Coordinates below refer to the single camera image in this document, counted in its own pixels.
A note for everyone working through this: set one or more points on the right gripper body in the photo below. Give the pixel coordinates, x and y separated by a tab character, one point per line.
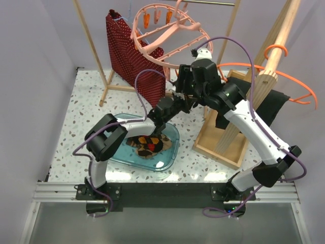
189	87

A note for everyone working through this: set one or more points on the pink round clip hanger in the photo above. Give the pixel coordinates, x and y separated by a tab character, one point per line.
162	32

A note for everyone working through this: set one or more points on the black multicolour argyle sock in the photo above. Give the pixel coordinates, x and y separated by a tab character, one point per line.
147	147

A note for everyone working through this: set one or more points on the beige brown argyle sock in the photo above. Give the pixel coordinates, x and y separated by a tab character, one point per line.
167	144

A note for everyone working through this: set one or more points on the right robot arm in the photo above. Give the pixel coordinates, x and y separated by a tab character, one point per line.
201	81

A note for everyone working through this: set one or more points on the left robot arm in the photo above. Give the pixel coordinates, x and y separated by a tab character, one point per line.
104	139

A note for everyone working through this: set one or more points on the light blue hanger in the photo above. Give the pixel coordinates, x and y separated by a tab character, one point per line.
128	20

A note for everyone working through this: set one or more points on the orange plastic hanger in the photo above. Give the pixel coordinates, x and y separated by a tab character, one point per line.
298	100

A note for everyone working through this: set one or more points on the red polka dot garment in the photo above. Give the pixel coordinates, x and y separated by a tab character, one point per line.
130	64

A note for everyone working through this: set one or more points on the wooden clothes rack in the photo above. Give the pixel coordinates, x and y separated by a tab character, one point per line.
227	146

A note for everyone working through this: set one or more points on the black garment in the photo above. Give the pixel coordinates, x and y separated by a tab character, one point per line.
267	110

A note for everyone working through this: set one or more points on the blue transparent plastic basin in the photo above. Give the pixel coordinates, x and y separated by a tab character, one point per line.
139	126

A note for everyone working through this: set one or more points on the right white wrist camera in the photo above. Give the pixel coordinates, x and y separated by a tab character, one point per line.
201	53

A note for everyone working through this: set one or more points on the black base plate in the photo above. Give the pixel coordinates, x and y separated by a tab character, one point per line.
155	195

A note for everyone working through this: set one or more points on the aluminium rail frame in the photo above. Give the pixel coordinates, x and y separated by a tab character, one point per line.
55	216

